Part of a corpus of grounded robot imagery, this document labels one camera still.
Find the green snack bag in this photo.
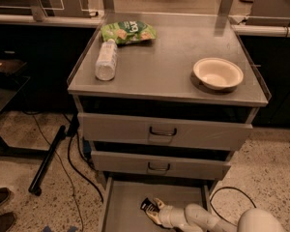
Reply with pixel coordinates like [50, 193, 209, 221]
[101, 21, 157, 44]

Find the top grey drawer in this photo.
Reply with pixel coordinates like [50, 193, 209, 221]
[78, 113, 252, 151]

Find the black table leg bar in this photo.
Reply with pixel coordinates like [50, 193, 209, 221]
[28, 126, 66, 196]

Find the clear plastic water bottle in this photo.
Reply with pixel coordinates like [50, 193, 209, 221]
[95, 40, 117, 81]

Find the bottom grey open drawer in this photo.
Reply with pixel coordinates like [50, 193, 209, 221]
[98, 175, 211, 232]

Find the black looped floor cable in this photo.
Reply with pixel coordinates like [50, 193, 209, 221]
[209, 186, 258, 224]

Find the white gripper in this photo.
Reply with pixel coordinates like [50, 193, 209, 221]
[146, 198, 193, 232]

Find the black cable left floor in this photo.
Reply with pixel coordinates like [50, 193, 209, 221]
[63, 113, 104, 204]

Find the middle grey drawer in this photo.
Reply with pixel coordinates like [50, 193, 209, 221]
[92, 151, 230, 180]

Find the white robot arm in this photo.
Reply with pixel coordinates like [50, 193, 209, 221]
[140, 198, 285, 232]

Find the black rxbar chocolate bar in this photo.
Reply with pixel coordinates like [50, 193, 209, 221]
[140, 198, 159, 212]

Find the white paper bowl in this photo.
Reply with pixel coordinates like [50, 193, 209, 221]
[193, 58, 244, 91]

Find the lower brown shoe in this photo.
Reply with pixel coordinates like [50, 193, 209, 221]
[0, 212, 16, 232]

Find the grey metal drawer cabinet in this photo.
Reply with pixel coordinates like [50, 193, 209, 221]
[67, 11, 273, 191]

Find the black side table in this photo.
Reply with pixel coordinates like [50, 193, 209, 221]
[0, 51, 30, 112]

